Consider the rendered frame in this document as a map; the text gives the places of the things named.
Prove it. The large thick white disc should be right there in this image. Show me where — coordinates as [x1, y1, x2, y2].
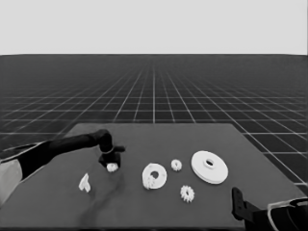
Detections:
[191, 150, 229, 186]

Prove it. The small white T-shaped piece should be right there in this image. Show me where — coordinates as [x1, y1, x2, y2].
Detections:
[78, 172, 91, 193]

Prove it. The white round carrier with pins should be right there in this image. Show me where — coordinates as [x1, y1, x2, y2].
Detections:
[141, 163, 168, 191]

